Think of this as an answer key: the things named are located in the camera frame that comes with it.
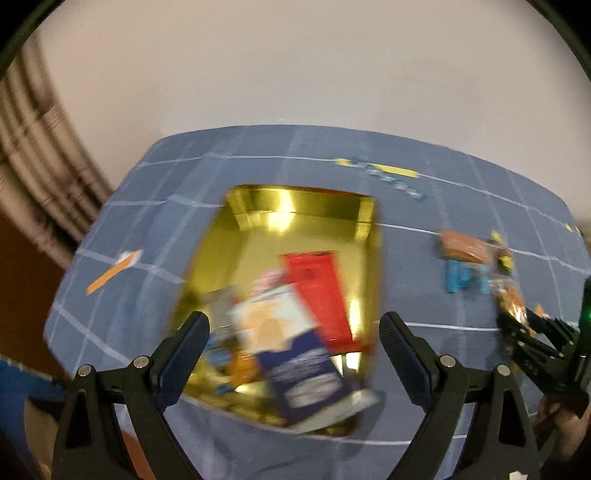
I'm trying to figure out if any twisted dough snack packet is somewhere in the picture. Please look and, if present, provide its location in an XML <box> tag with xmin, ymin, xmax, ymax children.
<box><xmin>492</xmin><ymin>277</ymin><xmax>529</xmax><ymax>328</ymax></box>

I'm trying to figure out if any yellow edged clear snack packet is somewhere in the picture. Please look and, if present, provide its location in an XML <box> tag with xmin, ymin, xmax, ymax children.
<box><xmin>488</xmin><ymin>230</ymin><xmax>515</xmax><ymax>276</ymax></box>

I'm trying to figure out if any brown cake snack packet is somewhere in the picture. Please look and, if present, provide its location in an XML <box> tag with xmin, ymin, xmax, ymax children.
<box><xmin>440</xmin><ymin>229</ymin><xmax>493</xmax><ymax>264</ymax></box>

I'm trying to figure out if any orange snack packet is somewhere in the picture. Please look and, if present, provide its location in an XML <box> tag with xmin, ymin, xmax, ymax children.
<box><xmin>226</xmin><ymin>350</ymin><xmax>263</xmax><ymax>390</ymax></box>

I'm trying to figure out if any navy white cracker packet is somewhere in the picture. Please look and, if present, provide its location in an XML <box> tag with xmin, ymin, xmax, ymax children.
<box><xmin>231</xmin><ymin>284</ymin><xmax>379</xmax><ymax>434</ymax></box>

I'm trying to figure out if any red snack packet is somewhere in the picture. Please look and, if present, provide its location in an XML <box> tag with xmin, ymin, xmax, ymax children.
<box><xmin>281</xmin><ymin>251</ymin><xmax>372</xmax><ymax>355</ymax></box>

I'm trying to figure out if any pink patterned snack packet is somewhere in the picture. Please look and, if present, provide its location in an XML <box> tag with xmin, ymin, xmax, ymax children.
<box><xmin>250</xmin><ymin>268</ymin><xmax>286</xmax><ymax>296</ymax></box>

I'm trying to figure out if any clear dark seed packet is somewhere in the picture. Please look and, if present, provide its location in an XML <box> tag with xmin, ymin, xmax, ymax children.
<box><xmin>201</xmin><ymin>285</ymin><xmax>238</xmax><ymax>342</ymax></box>

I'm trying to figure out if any person right hand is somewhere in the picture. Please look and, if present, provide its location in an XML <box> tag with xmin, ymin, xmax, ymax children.
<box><xmin>534</xmin><ymin>396</ymin><xmax>590</xmax><ymax>461</ymax></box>

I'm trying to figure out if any orange white tape marker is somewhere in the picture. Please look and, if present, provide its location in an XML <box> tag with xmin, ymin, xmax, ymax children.
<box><xmin>534</xmin><ymin>305</ymin><xmax>550</xmax><ymax>319</ymax></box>
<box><xmin>85</xmin><ymin>249</ymin><xmax>143</xmax><ymax>295</ymax></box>

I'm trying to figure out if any small blue snack packet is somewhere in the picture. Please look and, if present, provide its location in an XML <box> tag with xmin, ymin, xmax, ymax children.
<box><xmin>445</xmin><ymin>260</ymin><xmax>491</xmax><ymax>294</ymax></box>

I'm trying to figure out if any blue grid tablecloth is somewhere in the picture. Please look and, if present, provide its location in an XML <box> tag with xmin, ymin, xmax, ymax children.
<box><xmin>43</xmin><ymin>124</ymin><xmax>591</xmax><ymax>480</ymax></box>

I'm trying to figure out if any brown wooden door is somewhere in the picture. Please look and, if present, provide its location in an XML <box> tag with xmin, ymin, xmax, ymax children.
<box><xmin>0</xmin><ymin>218</ymin><xmax>64</xmax><ymax>377</ymax></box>

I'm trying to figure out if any orange white tape marker left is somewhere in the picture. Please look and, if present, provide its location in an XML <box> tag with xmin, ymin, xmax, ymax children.
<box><xmin>85</xmin><ymin>249</ymin><xmax>143</xmax><ymax>295</ymax></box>

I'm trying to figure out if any beige curtain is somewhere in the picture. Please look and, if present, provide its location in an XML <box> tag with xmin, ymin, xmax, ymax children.
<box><xmin>1</xmin><ymin>36</ymin><xmax>112</xmax><ymax>269</ymax></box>

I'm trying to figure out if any red gold toffee tin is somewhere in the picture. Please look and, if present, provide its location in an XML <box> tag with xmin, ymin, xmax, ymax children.
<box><xmin>172</xmin><ymin>185</ymin><xmax>382</xmax><ymax>436</ymax></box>

